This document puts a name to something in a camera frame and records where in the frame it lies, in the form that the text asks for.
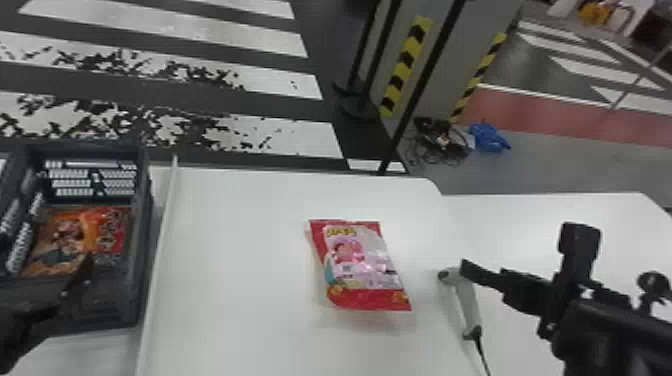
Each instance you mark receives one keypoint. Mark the yellow black striped post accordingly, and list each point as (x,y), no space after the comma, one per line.
(404,65)
(479,73)

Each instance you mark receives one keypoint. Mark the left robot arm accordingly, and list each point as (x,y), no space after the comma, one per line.
(26,325)

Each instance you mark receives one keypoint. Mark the red snack packet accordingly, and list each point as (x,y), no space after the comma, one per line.
(362,262)

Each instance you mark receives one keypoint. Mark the hand scanner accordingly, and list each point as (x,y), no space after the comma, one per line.
(469,307)

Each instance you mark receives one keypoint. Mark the orange snack packet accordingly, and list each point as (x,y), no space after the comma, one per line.
(73,236)

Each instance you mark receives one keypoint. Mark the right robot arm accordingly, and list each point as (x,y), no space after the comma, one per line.
(614,336)

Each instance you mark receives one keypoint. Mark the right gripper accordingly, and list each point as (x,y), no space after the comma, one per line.
(527,294)

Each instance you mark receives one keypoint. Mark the blue basket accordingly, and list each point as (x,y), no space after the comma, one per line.
(137,262)

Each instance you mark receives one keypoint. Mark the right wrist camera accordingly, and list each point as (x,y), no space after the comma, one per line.
(578,246)

